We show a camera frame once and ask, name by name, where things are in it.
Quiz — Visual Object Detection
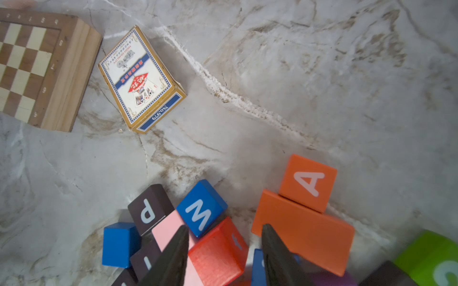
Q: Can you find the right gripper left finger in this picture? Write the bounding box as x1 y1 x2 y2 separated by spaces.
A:
138 225 189 286

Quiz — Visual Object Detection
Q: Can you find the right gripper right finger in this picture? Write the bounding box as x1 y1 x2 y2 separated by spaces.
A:
261 224 314 286

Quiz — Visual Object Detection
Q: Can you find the blue M block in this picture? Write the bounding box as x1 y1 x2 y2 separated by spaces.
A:
177 179 228 238

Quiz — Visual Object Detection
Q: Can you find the red cube block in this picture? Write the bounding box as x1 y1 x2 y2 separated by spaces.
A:
188 217 249 286

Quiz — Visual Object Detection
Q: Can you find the long orange block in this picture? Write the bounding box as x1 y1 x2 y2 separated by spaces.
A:
251 189 355 276

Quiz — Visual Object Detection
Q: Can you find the dark K block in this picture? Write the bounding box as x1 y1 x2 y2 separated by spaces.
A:
130 232 162 281

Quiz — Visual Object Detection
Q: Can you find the green Q block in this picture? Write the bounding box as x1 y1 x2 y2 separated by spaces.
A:
394 230 458 286

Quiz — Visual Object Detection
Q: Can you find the dark purple P block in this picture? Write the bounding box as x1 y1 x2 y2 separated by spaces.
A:
128 184 175 236

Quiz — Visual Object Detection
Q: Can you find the long pink block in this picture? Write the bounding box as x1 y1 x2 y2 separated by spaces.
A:
151 210 203 286

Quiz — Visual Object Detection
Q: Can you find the orange A block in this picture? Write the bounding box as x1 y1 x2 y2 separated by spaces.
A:
279 154 338 213

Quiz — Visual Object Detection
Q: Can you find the blue cube block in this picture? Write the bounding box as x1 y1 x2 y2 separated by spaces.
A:
102 222 141 269

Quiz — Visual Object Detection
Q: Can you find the wooden chess board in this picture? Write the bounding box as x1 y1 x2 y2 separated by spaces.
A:
1 8 103 132

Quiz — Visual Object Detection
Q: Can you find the playing card box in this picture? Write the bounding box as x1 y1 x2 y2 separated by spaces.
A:
99 25 187 134

